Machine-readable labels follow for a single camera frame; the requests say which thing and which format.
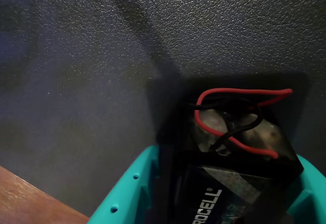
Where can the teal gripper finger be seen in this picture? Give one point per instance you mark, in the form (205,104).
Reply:
(127,196)
(313,196)

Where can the small black battery pack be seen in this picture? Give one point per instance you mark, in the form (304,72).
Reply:
(216,196)

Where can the black mat with logo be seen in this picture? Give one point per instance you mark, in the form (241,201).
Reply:
(127,56)

